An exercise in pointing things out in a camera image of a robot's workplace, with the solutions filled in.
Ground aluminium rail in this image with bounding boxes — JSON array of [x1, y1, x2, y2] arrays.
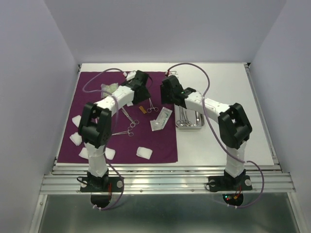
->
[[40, 165, 295, 195], [244, 63, 282, 172]]

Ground white gauze pad far left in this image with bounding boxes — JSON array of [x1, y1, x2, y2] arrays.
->
[[69, 132, 82, 146]]

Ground clear small packet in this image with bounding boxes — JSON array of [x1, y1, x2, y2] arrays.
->
[[150, 120, 163, 132]]

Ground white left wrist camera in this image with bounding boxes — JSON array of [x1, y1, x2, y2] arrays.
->
[[123, 70, 137, 81]]

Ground stainless steel tray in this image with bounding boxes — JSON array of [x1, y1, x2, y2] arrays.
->
[[174, 105, 205, 131]]

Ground aluminium front rail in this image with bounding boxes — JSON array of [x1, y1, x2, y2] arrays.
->
[[40, 165, 295, 195]]

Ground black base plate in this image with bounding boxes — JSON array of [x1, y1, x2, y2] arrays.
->
[[76, 176, 124, 211], [205, 171, 253, 208]]

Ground green white suture packet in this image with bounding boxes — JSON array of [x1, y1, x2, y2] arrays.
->
[[155, 107, 173, 129]]

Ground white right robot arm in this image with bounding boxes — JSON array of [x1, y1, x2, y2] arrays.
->
[[160, 75, 252, 192]]

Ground white gauze pad middle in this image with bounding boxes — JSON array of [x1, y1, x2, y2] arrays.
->
[[105, 148, 116, 160]]

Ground white gauze pad right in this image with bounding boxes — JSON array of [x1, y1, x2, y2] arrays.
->
[[136, 147, 153, 160]]

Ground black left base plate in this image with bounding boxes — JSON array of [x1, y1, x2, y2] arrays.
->
[[76, 176, 124, 211]]

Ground purple cloth mat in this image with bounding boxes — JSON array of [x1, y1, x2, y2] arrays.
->
[[57, 72, 178, 164]]

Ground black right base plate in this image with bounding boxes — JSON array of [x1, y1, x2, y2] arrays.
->
[[205, 171, 253, 208]]

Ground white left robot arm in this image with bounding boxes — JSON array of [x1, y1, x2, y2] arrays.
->
[[78, 70, 151, 192]]

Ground aluminium right side rail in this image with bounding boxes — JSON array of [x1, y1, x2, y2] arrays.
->
[[244, 63, 282, 172]]

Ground steel surgical scissors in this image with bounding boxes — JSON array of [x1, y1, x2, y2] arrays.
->
[[121, 107, 139, 128]]

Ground white gauze pad upper left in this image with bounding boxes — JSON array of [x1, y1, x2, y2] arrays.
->
[[71, 115, 81, 128]]

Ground white gauze pad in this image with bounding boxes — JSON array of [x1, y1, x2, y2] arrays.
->
[[105, 148, 116, 160], [78, 147, 88, 160], [69, 132, 82, 146], [71, 115, 81, 128], [136, 147, 153, 160]]

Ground curved forceps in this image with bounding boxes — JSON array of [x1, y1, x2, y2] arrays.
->
[[184, 109, 195, 127]]

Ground green gauze bag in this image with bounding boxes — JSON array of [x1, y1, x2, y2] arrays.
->
[[101, 83, 119, 99]]

